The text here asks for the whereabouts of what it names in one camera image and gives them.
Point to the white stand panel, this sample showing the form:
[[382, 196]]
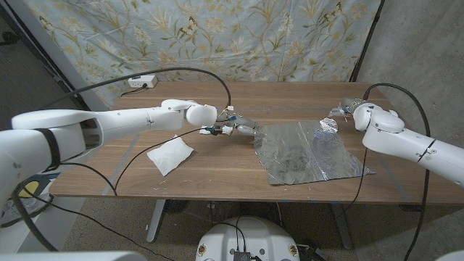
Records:
[[65, 228]]

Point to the white left shoulder cover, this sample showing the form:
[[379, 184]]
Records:
[[72, 257]]

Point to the flat white paper towel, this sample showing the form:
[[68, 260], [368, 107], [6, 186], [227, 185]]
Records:
[[170, 154]]

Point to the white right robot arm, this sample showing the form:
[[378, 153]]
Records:
[[398, 141]]

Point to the white power strip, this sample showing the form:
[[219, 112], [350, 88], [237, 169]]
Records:
[[139, 81]]

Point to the black backdrop pole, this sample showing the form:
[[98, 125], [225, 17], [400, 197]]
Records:
[[366, 43]]

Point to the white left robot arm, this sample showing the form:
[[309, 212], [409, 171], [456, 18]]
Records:
[[127, 121]]

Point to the black ribbed round object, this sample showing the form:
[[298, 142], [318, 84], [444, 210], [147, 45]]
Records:
[[177, 206]]

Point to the aluminum foil sheet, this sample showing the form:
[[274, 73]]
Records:
[[297, 156]]

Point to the white right shoulder cover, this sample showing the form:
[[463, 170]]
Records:
[[453, 256]]

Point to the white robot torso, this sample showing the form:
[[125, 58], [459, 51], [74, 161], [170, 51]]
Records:
[[246, 235]]

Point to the black box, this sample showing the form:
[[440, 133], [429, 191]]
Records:
[[311, 254]]

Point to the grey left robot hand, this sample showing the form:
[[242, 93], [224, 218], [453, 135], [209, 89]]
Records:
[[243, 126]]

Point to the grey table leg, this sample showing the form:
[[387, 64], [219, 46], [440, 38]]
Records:
[[342, 228], [156, 221]]

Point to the light grey slanted post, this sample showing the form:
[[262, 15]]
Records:
[[47, 43]]

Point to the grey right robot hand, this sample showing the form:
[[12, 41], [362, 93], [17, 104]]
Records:
[[349, 105]]

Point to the floral printed backdrop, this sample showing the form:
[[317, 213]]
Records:
[[217, 36]]

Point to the yellow round object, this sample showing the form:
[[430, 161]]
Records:
[[29, 189]]

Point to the small grey port module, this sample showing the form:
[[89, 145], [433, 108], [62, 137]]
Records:
[[241, 256]]

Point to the crumpled white paper towel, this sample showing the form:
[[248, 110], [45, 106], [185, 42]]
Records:
[[227, 130]]

